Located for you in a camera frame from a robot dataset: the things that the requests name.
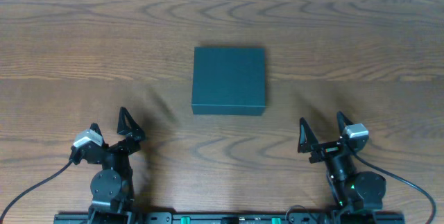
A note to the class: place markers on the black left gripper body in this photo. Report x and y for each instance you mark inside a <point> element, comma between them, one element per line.
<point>113,148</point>

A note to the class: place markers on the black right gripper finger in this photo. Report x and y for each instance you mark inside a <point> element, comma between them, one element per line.
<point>307,139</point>
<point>342,121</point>

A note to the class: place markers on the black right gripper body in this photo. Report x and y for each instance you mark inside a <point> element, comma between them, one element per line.
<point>330,149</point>

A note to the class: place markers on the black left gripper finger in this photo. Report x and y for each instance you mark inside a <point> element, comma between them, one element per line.
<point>128,127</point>
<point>95,132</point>

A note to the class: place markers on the black gift box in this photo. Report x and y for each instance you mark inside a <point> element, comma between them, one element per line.
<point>229,81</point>

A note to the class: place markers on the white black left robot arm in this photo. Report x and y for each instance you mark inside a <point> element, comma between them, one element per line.
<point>112,187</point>

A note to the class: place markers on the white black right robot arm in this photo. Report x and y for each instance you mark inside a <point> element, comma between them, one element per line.
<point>358,194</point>

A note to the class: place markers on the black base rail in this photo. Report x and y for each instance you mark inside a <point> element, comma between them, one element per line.
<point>169,218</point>

